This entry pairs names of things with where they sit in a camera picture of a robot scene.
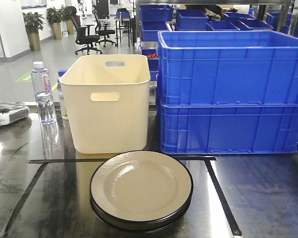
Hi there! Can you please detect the black office chair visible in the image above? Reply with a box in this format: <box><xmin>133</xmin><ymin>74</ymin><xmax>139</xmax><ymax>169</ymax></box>
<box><xmin>71</xmin><ymin>13</ymin><xmax>103</xmax><ymax>55</ymax></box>
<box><xmin>92</xmin><ymin>9</ymin><xmax>117</xmax><ymax>47</ymax></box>

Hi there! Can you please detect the white remote controller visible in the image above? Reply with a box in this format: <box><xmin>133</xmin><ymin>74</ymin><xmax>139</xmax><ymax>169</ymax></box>
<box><xmin>0</xmin><ymin>103</ymin><xmax>29</xmax><ymax>125</ymax></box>

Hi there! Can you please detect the potted green plant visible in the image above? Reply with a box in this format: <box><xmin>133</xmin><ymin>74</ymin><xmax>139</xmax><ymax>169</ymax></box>
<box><xmin>22</xmin><ymin>12</ymin><xmax>44</xmax><ymax>51</ymax></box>

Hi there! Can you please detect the beige plate black rim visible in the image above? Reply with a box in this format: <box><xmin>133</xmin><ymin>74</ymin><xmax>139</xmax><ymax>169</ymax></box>
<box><xmin>90</xmin><ymin>151</ymin><xmax>193</xmax><ymax>222</ymax></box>
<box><xmin>89</xmin><ymin>196</ymin><xmax>192</xmax><ymax>232</ymax></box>

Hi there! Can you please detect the cream plastic storage bin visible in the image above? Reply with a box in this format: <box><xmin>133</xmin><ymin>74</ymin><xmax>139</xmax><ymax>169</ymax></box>
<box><xmin>60</xmin><ymin>55</ymin><xmax>150</xmax><ymax>154</ymax></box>

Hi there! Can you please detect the white bottle blue cap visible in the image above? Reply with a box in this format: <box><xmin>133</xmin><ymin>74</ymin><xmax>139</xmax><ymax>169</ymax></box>
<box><xmin>57</xmin><ymin>69</ymin><xmax>68</xmax><ymax>120</ymax></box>

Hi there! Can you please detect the clear water bottle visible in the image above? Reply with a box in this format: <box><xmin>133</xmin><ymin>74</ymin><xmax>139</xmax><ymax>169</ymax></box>
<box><xmin>30</xmin><ymin>61</ymin><xmax>57</xmax><ymax>124</ymax></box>

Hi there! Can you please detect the lower blue plastic crate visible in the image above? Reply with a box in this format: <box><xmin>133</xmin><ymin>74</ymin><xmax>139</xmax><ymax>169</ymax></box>
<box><xmin>155</xmin><ymin>86</ymin><xmax>298</xmax><ymax>155</ymax></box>

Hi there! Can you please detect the blue plastic crate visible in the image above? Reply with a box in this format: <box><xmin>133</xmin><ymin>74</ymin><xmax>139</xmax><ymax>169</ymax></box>
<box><xmin>158</xmin><ymin>30</ymin><xmax>298</xmax><ymax>106</ymax></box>
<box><xmin>155</xmin><ymin>86</ymin><xmax>298</xmax><ymax>155</ymax></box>

